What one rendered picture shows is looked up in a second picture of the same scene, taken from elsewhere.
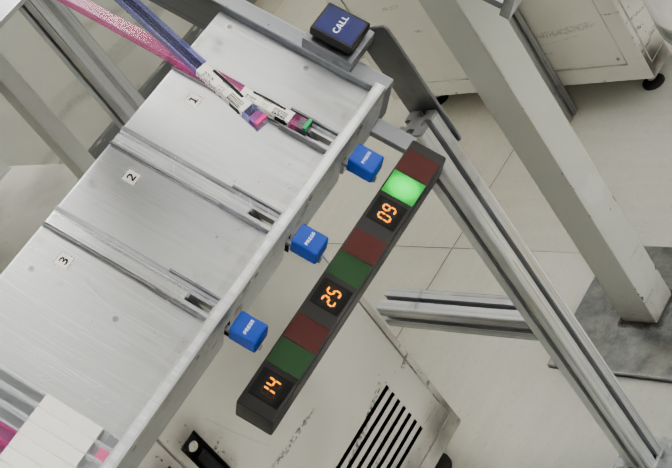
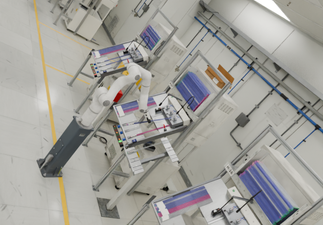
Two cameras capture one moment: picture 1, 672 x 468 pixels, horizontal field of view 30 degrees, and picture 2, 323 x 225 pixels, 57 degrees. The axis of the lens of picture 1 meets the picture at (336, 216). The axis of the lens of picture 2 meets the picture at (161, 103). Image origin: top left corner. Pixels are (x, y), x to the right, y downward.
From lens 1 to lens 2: 325 cm
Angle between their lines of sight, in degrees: 74
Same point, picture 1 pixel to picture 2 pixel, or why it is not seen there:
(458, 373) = (124, 200)
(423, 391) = (121, 181)
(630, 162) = not seen: outside the picture
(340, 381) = (125, 167)
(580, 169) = (121, 190)
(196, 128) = (136, 131)
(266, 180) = (128, 133)
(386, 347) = not seen: hidden behind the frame
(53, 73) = not seen: outside the picture
